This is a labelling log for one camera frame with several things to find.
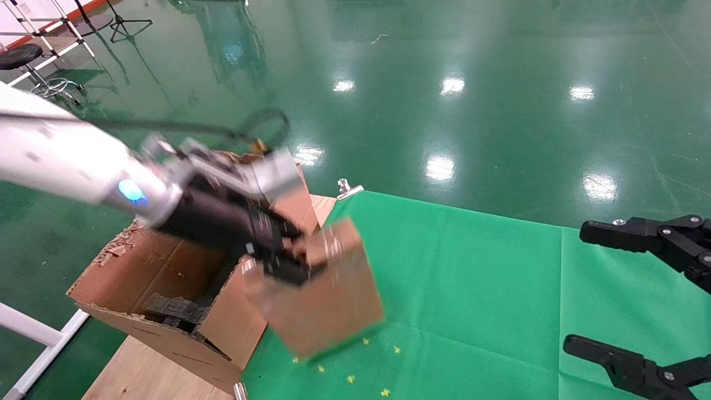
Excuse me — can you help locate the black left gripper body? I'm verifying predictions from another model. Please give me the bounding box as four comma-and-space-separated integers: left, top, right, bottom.
158, 178, 289, 256

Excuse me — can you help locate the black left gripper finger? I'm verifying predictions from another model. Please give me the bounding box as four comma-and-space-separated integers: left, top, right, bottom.
272, 219, 305, 241
244, 239, 328, 287

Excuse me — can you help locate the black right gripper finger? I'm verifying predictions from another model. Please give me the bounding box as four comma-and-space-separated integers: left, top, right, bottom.
579, 215, 711, 293
563, 335, 711, 400

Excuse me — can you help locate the small brown cardboard box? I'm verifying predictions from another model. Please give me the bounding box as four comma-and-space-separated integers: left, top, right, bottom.
242, 217, 385, 359

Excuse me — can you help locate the large open cardboard carton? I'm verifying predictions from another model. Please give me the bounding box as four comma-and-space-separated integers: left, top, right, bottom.
67, 153, 337, 395

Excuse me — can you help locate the black foam block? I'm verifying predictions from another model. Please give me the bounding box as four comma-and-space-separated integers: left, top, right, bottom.
142, 293, 211, 334

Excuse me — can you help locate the green cloth mat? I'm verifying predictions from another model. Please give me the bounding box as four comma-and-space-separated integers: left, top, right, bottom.
242, 191, 711, 400

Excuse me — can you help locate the black tripod microphone stand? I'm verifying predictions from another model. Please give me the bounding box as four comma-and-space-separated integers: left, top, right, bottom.
106, 0, 153, 43

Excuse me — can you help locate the black curved gooseneck pole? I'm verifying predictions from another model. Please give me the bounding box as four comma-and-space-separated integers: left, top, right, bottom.
69, 0, 115, 38

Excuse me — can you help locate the black round swivel stool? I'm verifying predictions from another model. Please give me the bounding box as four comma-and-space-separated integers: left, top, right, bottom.
0, 43, 84, 107

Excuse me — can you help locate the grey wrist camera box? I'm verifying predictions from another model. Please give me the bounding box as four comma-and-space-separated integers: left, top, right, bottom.
243, 147, 301, 202

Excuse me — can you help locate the silver camera mount bracket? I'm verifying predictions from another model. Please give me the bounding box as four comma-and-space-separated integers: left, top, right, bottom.
139, 136, 251, 185

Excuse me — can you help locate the white metal table frame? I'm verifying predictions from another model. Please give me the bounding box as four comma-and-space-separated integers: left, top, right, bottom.
0, 303, 91, 400

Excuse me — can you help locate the white frame work table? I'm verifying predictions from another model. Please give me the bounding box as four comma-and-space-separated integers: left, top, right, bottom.
0, 0, 96, 89

